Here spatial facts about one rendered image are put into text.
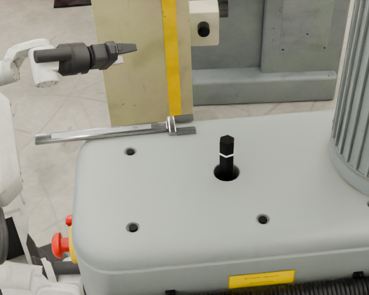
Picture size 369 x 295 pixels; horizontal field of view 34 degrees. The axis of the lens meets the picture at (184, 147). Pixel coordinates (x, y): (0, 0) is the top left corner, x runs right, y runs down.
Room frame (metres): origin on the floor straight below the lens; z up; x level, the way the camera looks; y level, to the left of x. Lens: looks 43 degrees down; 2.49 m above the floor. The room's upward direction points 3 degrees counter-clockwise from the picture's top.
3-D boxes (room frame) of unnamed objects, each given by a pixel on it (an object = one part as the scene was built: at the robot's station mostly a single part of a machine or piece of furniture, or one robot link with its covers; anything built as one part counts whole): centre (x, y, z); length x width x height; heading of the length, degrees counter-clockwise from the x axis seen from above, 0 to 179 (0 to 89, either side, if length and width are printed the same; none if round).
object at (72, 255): (0.58, 0.17, 1.76); 0.06 x 0.02 x 0.06; 3
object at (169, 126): (0.68, 0.10, 1.89); 0.24 x 0.04 x 0.01; 94
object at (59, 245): (0.58, 0.20, 1.76); 0.04 x 0.03 x 0.04; 3
